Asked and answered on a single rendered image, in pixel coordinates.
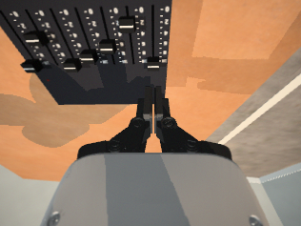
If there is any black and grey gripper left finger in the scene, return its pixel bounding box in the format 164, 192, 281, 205
77, 86, 152, 159

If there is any black lighting desk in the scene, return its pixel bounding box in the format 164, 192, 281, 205
0, 0, 172, 105

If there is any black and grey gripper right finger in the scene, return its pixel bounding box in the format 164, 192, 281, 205
154, 86, 232, 160

